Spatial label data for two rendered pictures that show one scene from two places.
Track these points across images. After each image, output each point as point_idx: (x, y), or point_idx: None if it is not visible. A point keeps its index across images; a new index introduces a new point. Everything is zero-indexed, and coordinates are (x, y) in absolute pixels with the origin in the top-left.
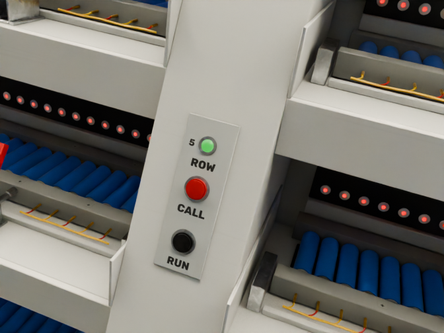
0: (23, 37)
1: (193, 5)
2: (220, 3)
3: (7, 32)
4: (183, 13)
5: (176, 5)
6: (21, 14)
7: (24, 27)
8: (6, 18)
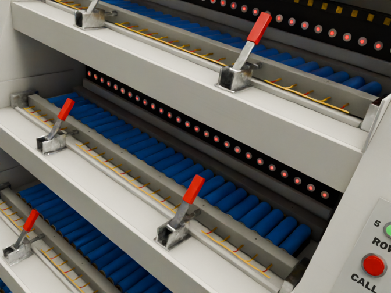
0: (240, 105)
1: None
2: None
3: (228, 99)
4: (390, 110)
5: (386, 104)
6: (240, 84)
7: (241, 96)
8: (228, 86)
